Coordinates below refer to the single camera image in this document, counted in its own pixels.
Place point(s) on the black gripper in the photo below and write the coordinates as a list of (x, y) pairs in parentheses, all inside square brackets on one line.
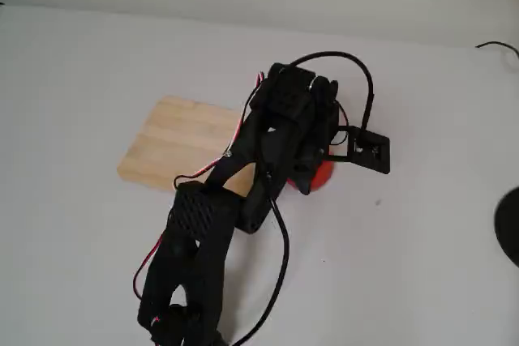
[(311, 160)]

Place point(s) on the red round object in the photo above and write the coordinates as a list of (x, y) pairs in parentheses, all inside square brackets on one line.
[(322, 178)]

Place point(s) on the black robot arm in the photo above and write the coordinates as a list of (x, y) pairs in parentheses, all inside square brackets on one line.
[(202, 240)]

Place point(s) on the light wooden board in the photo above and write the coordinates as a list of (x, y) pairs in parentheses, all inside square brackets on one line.
[(182, 139)]

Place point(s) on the black round stand base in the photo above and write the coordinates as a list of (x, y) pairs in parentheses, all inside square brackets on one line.
[(509, 228)]

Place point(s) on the black square camera mount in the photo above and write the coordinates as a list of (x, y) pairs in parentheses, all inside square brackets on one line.
[(371, 149)]

